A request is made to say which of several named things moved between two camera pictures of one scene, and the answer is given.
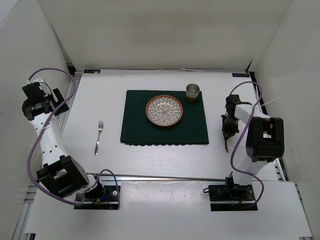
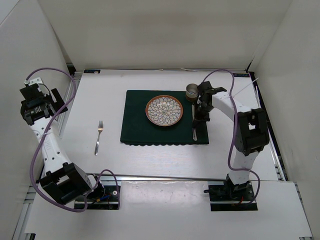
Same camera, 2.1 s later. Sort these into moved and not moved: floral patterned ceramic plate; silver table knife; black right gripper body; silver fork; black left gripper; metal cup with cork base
Moved: black right gripper body; silver table knife
Not moved: floral patterned ceramic plate; black left gripper; metal cup with cork base; silver fork
